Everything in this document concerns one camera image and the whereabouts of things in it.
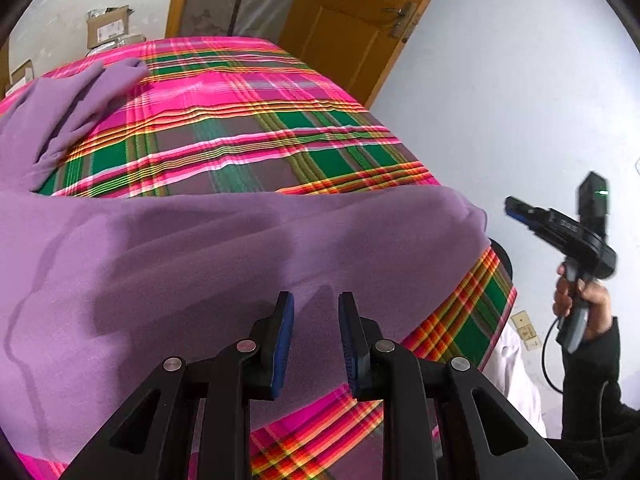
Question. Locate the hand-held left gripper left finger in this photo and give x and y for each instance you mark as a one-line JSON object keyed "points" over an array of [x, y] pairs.
{"points": [[282, 342]]}

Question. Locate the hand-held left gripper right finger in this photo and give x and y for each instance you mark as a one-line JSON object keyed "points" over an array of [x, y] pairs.
{"points": [[350, 347]]}

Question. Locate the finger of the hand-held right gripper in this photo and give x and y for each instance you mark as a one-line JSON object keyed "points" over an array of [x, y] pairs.
{"points": [[522, 206], [527, 225]]}

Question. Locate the purple fleece garment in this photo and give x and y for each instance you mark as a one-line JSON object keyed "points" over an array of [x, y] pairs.
{"points": [[200, 250]]}

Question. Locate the person's right forearm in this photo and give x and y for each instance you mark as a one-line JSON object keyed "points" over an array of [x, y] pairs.
{"points": [[600, 390]]}

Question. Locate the person's right hand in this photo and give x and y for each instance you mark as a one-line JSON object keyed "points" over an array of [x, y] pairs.
{"points": [[597, 305]]}

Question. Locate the white bed sheet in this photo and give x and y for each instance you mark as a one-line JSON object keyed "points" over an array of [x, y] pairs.
{"points": [[520, 385]]}

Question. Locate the pink green plaid blanket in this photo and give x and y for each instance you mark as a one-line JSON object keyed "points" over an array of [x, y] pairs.
{"points": [[250, 130]]}

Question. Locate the wooden door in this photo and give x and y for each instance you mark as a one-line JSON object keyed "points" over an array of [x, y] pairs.
{"points": [[350, 25]]}

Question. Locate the plastic wrapped packages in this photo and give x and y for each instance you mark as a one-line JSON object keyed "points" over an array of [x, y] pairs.
{"points": [[122, 42]]}

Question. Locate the open brown cardboard box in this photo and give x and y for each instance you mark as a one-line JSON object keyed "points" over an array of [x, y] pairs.
{"points": [[107, 27]]}

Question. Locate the white cardboard box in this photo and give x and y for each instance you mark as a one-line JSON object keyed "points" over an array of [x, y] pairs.
{"points": [[22, 72]]}

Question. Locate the wall socket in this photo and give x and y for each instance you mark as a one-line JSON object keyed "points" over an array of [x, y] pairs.
{"points": [[526, 330]]}

